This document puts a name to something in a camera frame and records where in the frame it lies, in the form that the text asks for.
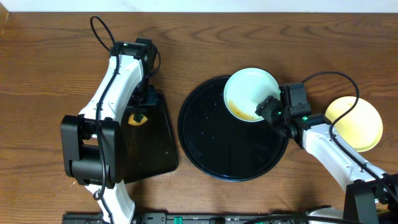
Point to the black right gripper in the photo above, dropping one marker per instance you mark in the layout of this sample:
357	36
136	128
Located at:
266	107

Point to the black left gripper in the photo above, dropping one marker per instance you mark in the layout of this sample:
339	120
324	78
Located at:
144	101

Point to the green and yellow sponge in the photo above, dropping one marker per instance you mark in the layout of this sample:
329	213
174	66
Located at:
137	119

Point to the green plate with stain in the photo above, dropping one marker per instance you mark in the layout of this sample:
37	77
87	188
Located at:
246	89

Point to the black rectangular tray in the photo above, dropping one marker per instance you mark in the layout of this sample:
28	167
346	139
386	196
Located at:
151	147

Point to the yellow plate with stain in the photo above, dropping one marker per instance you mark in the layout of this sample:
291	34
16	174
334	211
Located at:
361	128

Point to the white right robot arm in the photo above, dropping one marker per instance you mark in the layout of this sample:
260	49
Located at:
371	193

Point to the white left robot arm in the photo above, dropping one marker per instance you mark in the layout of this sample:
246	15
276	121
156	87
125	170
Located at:
94	152

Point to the black round tray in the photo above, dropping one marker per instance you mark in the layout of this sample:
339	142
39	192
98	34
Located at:
222	145

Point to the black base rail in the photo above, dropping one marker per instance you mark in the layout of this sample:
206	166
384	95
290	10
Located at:
162	218

